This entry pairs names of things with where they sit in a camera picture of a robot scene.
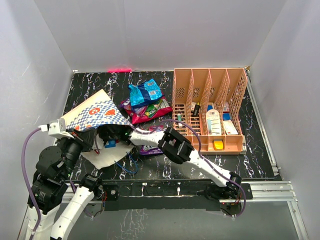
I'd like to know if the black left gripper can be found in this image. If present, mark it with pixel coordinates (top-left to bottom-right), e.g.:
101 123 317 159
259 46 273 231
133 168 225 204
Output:
58 126 97 178

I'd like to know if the pink snack bag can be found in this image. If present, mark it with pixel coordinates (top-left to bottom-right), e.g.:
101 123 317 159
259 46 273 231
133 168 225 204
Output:
120 97 173 125

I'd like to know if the blue checkered paper bag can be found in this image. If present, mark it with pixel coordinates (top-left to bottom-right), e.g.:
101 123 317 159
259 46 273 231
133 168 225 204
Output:
62 89 134 169

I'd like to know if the purple Fox's candy bag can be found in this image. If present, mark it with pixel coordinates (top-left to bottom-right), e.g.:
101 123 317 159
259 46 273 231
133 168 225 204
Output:
119 97 147 117

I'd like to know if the green Fox's candy bag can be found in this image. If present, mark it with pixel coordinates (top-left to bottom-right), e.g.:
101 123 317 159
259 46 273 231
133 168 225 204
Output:
144 99 163 119

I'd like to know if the blue snack bag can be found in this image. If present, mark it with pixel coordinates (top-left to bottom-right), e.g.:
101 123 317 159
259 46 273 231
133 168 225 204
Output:
128 79 164 108

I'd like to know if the small blue candy pack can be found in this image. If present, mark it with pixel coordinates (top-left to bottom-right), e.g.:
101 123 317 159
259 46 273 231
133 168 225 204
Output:
104 139 119 148

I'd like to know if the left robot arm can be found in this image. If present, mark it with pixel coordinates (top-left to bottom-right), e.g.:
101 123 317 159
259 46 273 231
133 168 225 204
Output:
21 128 104 240

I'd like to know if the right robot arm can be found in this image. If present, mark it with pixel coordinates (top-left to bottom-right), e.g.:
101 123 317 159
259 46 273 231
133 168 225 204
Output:
97 124 245 199

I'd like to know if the green white glue stick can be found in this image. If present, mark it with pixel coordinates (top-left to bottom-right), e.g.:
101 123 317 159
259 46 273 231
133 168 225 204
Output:
177 113 182 122

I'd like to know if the black marker pen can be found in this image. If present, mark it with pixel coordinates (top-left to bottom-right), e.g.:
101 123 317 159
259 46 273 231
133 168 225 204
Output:
192 102 201 117

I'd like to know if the pink plastic file organizer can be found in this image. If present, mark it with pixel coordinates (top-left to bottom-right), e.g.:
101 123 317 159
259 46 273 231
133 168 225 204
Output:
172 68 248 155

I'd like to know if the white round tape roll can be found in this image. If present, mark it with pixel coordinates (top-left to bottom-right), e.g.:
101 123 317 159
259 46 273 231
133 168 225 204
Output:
206 109 222 136

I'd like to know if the yellow round tape measure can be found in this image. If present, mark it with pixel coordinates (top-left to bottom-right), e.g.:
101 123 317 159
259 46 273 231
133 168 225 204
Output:
212 139 224 151

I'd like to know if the blue plastic case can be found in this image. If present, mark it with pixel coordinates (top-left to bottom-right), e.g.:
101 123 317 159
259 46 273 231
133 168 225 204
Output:
222 112 232 121

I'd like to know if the red white small box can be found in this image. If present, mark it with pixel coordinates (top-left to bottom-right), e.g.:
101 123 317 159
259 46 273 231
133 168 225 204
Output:
223 101 230 113

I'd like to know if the blue bag handle string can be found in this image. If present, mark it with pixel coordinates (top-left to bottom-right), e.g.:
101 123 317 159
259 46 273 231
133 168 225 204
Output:
114 151 140 175

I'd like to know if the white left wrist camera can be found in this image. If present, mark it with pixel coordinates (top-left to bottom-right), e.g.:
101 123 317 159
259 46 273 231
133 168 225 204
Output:
38 118 74 139

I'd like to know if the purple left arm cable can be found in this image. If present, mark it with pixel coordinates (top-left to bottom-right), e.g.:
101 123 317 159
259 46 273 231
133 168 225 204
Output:
21 128 43 240

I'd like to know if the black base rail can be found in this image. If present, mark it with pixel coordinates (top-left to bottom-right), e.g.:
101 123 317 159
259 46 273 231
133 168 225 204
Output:
102 179 221 212

